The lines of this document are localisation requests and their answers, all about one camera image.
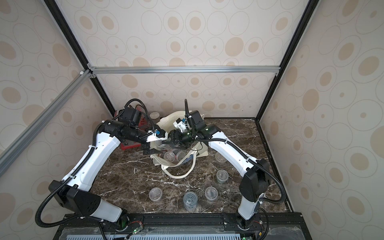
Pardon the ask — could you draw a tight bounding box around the left diagonal aluminium bar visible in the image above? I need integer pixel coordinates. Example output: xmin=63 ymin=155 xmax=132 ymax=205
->
xmin=1 ymin=70 xmax=91 ymax=175

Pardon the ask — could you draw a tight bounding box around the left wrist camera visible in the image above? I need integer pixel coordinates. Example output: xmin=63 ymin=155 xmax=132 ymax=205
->
xmin=146 ymin=130 xmax=168 ymax=143

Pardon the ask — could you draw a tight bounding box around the horizontal aluminium frame bar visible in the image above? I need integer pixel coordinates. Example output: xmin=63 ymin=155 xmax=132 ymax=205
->
xmin=91 ymin=66 xmax=280 ymax=74

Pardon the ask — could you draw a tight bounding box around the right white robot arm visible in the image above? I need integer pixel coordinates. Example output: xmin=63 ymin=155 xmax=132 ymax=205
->
xmin=169 ymin=124 xmax=287 ymax=230

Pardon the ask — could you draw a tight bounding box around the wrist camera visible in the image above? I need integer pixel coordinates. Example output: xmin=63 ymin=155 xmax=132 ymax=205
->
xmin=174 ymin=111 xmax=206 ymax=133
xmin=146 ymin=130 xmax=168 ymax=143

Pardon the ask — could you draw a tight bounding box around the glass spice shaker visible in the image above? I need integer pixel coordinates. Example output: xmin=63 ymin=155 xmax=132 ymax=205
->
xmin=150 ymin=112 xmax=160 ymax=124

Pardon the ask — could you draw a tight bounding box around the seed jar in bag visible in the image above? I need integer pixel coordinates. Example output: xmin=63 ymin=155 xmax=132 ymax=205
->
xmin=163 ymin=151 xmax=176 ymax=163

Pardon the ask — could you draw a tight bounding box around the cream canvas tote bag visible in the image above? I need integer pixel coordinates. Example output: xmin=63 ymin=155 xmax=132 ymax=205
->
xmin=151 ymin=111 xmax=208 ymax=179

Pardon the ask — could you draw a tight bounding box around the red chrome toaster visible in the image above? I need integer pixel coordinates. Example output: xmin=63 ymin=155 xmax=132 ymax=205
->
xmin=114 ymin=105 xmax=151 ymax=151

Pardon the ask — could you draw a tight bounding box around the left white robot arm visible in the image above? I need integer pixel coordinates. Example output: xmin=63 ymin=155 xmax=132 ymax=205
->
xmin=35 ymin=120 xmax=168 ymax=230

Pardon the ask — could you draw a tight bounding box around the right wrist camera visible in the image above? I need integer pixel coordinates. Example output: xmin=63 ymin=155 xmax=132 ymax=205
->
xmin=174 ymin=111 xmax=206 ymax=133

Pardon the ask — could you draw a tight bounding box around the clear seed jar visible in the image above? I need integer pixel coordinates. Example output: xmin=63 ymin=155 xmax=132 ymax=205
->
xmin=205 ymin=187 xmax=219 ymax=203
xmin=183 ymin=192 xmax=198 ymax=212
xmin=149 ymin=187 xmax=163 ymax=202
xmin=215 ymin=152 xmax=227 ymax=164
xmin=216 ymin=170 xmax=229 ymax=184

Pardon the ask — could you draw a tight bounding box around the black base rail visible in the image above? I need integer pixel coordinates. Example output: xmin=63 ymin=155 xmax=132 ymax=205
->
xmin=54 ymin=213 xmax=312 ymax=240

